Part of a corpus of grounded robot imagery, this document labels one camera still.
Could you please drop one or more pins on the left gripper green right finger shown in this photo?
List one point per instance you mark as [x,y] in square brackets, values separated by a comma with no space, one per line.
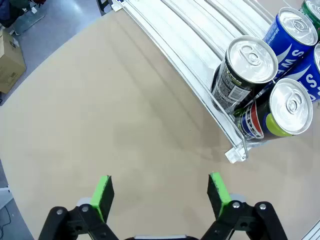
[217,197]

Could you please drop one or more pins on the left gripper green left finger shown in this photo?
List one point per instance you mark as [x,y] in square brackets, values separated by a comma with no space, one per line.
[102,197]

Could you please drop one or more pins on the black Pepsi can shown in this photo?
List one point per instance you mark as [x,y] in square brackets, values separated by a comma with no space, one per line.
[232,85]
[287,105]

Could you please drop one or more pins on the blue Pocari Sweat can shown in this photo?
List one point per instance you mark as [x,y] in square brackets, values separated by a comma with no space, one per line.
[297,25]
[312,77]

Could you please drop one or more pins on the green Chilsung cider can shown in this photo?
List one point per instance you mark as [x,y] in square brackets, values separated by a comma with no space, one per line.
[313,10]

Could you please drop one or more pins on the labelled brown cardboard box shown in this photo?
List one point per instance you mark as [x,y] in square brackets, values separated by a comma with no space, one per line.
[10,67]

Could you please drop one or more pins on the black metal stand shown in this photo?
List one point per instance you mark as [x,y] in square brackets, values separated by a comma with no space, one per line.
[103,6]

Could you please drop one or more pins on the dark blue fabric bundle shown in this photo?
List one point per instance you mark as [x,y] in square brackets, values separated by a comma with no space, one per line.
[10,10]

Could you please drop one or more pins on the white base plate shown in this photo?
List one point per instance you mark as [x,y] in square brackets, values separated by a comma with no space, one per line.
[3,197]

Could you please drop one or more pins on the aluminium frame rail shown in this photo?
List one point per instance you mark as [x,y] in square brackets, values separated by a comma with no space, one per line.
[313,232]

